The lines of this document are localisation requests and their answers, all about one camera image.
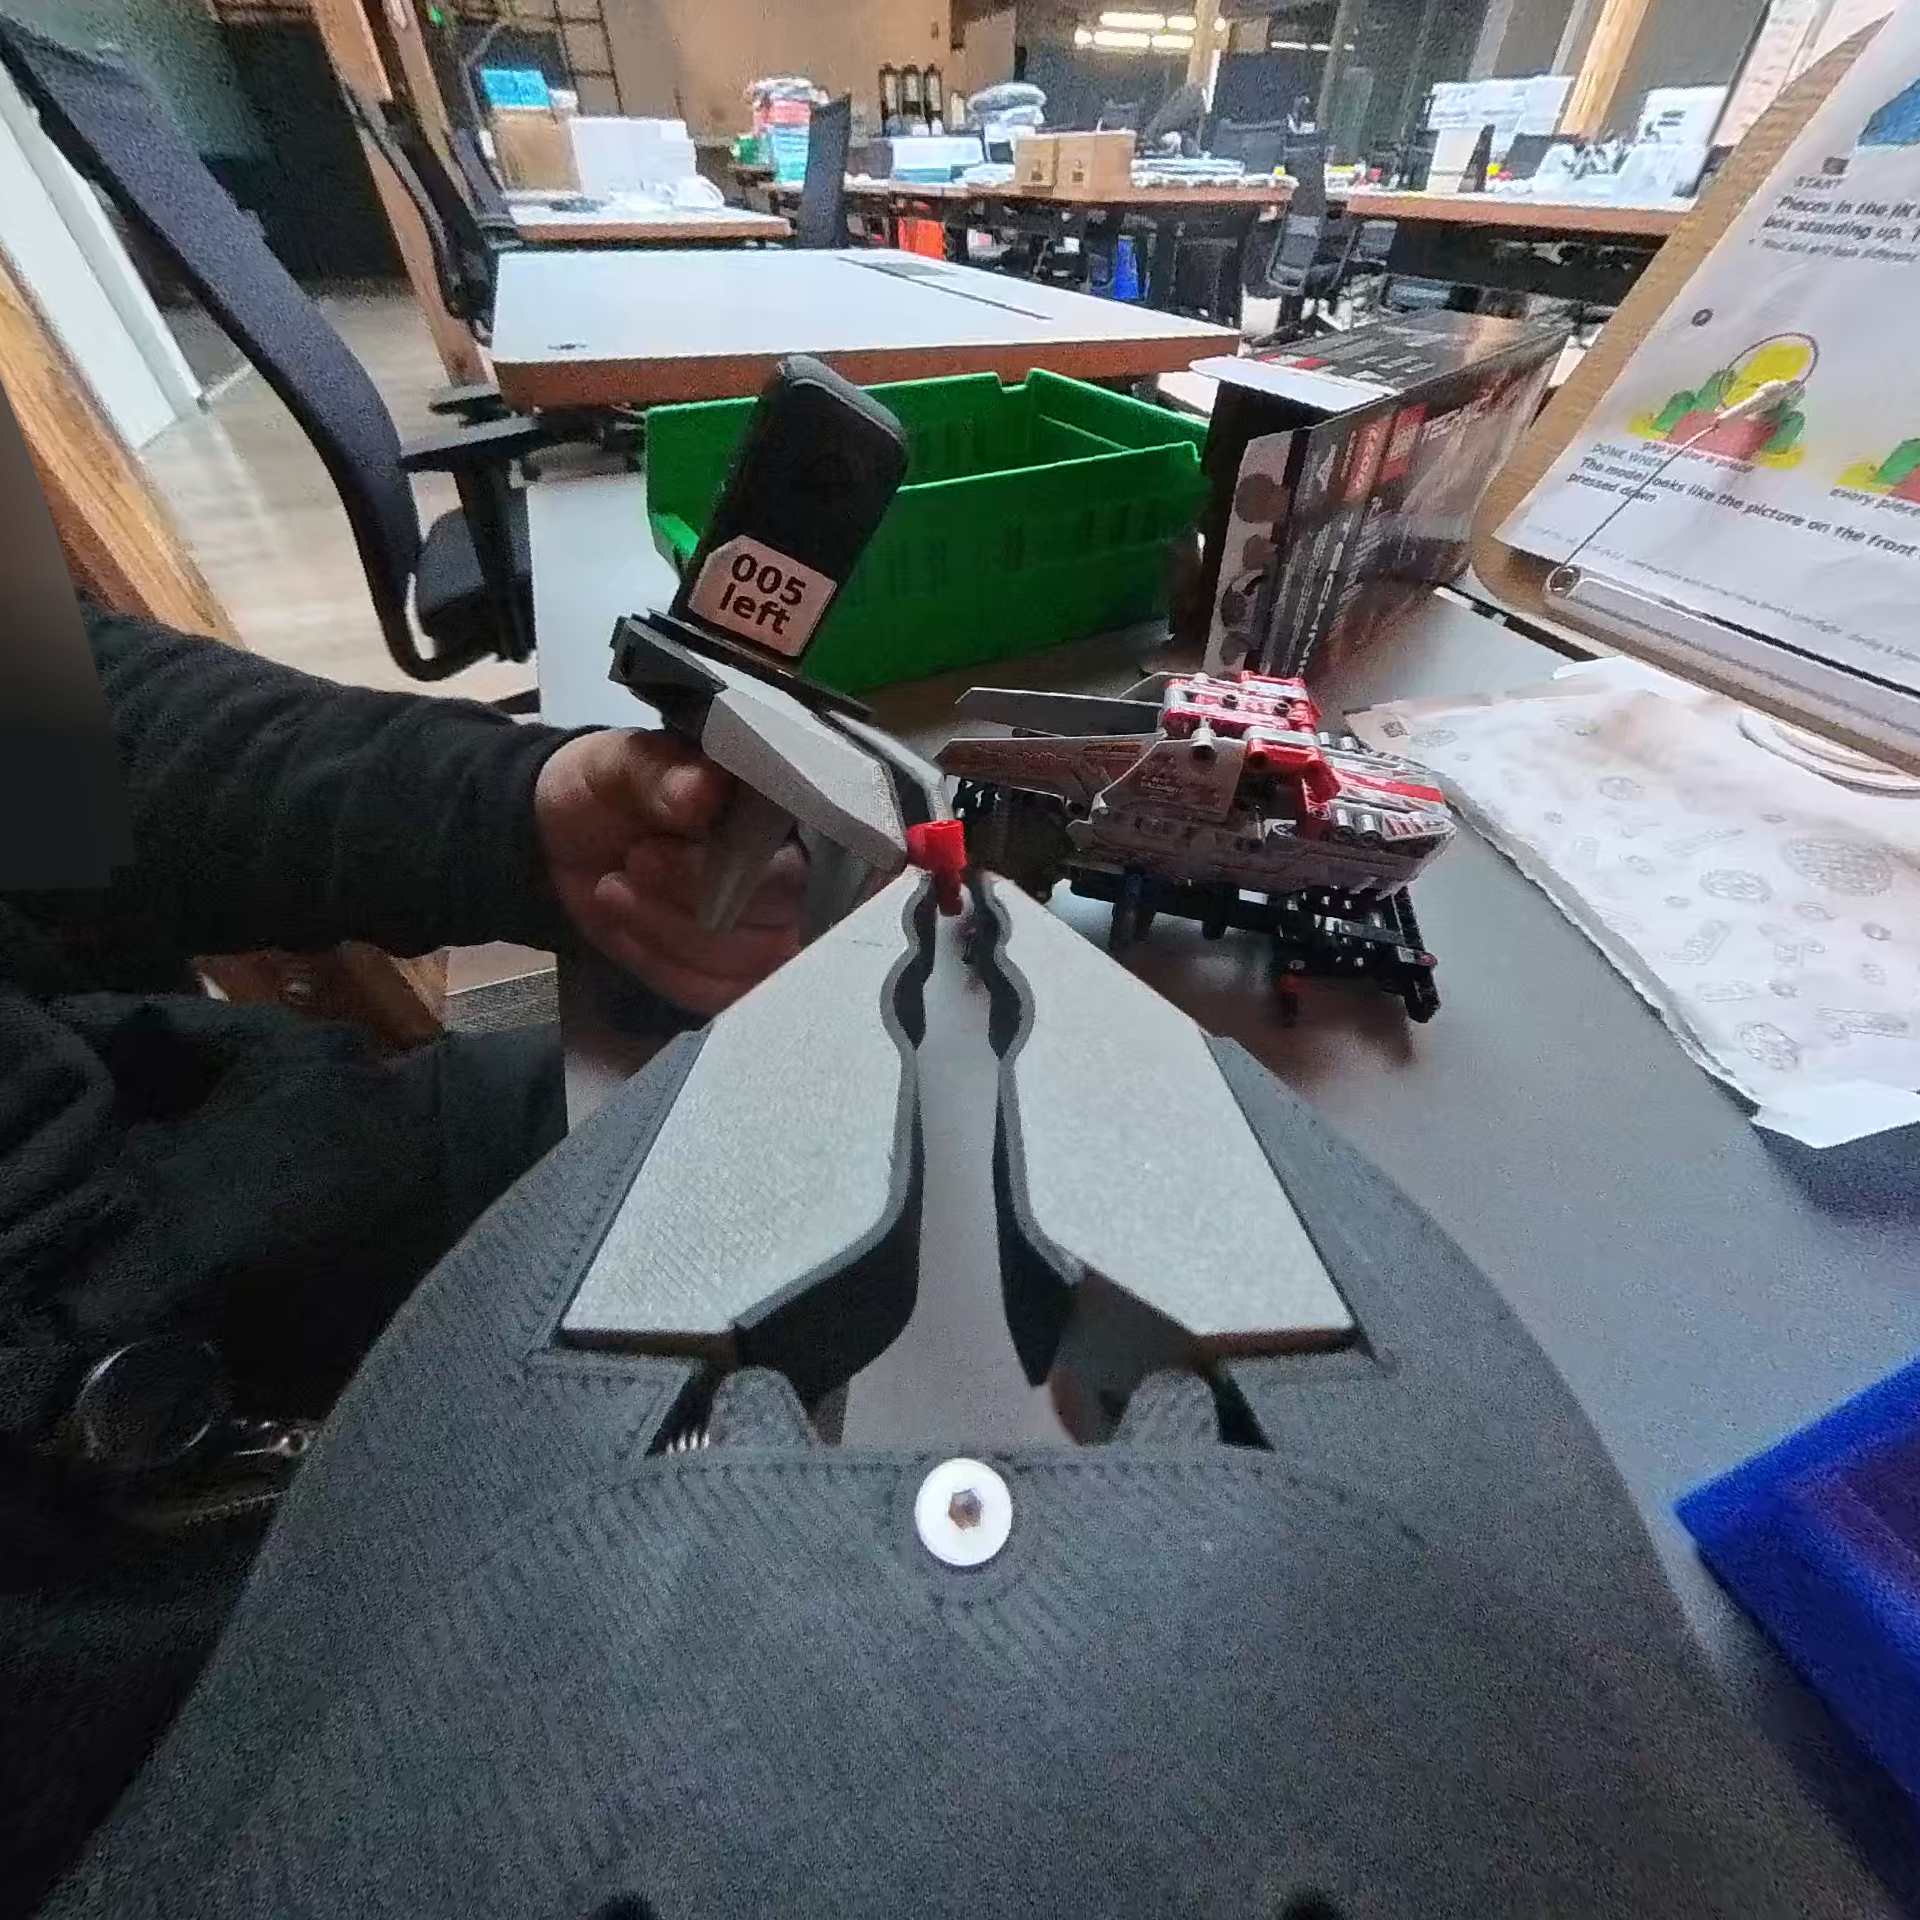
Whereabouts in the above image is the metal key ring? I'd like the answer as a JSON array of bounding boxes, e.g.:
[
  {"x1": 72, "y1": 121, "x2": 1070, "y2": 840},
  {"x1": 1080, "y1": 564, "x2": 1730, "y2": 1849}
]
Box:
[{"x1": 66, "y1": 1336, "x2": 318, "y2": 1525}]

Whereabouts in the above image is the blue plastic bin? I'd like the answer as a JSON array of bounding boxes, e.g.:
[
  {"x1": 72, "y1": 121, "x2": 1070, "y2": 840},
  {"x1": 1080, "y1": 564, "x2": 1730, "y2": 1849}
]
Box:
[{"x1": 1675, "y1": 1380, "x2": 1920, "y2": 1801}]

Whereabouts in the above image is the black lego set box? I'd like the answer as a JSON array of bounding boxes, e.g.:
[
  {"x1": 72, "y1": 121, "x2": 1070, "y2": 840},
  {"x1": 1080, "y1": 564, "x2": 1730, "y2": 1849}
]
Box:
[{"x1": 1192, "y1": 312, "x2": 1574, "y2": 684}]

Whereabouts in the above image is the black office chair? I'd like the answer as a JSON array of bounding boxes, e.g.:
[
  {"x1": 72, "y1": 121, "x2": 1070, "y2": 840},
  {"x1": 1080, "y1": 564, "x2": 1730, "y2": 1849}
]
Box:
[{"x1": 0, "y1": 17, "x2": 543, "y2": 706}]

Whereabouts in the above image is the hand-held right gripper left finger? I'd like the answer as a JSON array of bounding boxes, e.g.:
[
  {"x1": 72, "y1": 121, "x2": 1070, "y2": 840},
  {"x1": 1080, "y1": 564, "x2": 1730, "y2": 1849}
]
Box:
[{"x1": 559, "y1": 873, "x2": 936, "y2": 1403}]

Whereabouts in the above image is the person's left forearm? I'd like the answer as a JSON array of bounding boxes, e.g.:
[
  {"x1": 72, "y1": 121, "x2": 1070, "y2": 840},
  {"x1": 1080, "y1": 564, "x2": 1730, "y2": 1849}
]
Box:
[{"x1": 82, "y1": 600, "x2": 601, "y2": 981}]

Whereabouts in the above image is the person's black jacket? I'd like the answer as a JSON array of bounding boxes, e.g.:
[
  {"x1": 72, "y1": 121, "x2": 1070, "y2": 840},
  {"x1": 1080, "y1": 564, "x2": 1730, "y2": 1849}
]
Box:
[{"x1": 0, "y1": 901, "x2": 571, "y2": 1920}]

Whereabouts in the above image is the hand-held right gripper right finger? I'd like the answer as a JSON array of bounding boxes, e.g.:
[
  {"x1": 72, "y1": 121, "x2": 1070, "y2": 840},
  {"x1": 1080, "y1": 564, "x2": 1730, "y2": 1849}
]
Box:
[{"x1": 968, "y1": 873, "x2": 1361, "y2": 1450}]

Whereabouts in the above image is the red grey lego model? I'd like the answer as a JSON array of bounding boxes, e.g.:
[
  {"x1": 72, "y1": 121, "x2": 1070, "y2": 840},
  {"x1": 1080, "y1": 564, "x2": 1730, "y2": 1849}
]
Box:
[{"x1": 937, "y1": 669, "x2": 1460, "y2": 1027}]

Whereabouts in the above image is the instruction sheet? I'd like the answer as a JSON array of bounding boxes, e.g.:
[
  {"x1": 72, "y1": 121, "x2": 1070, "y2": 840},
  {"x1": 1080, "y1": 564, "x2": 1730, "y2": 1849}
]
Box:
[{"x1": 1499, "y1": 0, "x2": 1920, "y2": 669}]

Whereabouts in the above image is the person's left hand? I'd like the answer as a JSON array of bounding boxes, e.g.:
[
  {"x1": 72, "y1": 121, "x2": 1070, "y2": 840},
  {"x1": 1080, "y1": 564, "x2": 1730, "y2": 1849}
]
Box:
[{"x1": 534, "y1": 728, "x2": 819, "y2": 1020}]

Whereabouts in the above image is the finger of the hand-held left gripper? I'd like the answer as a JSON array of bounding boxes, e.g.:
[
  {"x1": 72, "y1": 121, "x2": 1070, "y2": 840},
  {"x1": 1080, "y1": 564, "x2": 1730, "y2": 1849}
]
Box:
[
  {"x1": 867, "y1": 717, "x2": 951, "y2": 842},
  {"x1": 699, "y1": 680, "x2": 915, "y2": 890}
]

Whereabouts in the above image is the green plastic bin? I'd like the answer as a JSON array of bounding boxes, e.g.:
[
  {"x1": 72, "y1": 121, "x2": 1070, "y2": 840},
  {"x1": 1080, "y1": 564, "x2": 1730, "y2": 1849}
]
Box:
[{"x1": 642, "y1": 369, "x2": 1214, "y2": 694}]

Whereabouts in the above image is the wooden beam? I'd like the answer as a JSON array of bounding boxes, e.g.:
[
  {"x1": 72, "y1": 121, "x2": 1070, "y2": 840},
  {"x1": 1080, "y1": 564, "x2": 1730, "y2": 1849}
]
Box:
[{"x1": 0, "y1": 248, "x2": 243, "y2": 646}]

